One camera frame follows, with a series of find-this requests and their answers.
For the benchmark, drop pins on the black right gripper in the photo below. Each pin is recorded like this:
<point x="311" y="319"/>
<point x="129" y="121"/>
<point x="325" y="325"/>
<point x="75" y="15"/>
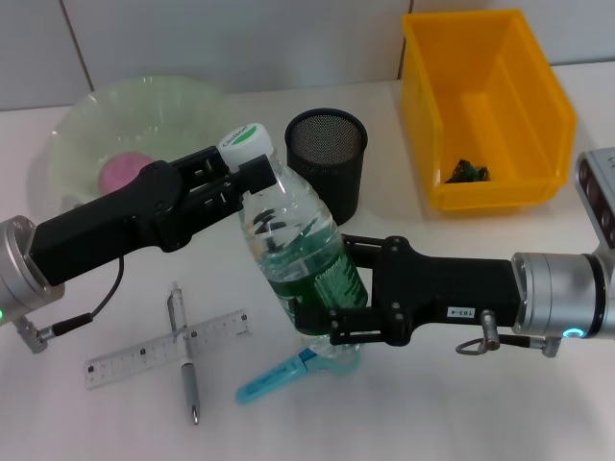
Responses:
<point x="447" y="293"/>

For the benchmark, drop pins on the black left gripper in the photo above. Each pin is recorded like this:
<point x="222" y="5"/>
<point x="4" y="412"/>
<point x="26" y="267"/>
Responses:
<point x="105" y="225"/>

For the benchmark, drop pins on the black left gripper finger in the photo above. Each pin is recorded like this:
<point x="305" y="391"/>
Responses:
<point x="257" y="175"/>

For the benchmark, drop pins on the clear water bottle green label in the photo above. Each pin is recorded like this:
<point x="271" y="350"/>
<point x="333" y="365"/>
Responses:
<point x="288" y="240"/>

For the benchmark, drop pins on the pink peach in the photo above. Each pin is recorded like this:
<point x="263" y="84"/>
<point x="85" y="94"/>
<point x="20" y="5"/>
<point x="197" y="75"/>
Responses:
<point x="117" y="173"/>

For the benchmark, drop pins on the green plastic wrapper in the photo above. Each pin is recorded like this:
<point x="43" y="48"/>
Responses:
<point x="468" y="172"/>

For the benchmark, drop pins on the black mesh pen holder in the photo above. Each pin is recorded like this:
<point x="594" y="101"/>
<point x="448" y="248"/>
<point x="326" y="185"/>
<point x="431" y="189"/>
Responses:
<point x="331" y="163"/>

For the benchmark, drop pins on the pale green glass fruit bowl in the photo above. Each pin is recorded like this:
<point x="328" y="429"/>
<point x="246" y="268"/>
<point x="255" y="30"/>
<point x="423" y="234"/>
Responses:
<point x="144" y="105"/>

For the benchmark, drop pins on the blue capped scissors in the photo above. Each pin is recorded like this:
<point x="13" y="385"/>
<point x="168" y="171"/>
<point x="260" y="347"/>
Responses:
<point x="269" y="379"/>

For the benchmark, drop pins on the transparent plastic ruler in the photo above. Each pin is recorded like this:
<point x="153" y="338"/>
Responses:
<point x="216" y="333"/>

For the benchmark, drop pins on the silver ballpoint pen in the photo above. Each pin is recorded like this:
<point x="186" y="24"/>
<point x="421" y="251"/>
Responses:
<point x="188" y="389"/>

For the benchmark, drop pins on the yellow plastic bin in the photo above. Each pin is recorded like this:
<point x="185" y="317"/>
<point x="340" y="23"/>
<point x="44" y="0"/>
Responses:
<point x="480" y="72"/>

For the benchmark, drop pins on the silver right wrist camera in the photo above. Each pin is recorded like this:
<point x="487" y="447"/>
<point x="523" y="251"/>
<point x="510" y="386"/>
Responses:
<point x="598" y="192"/>

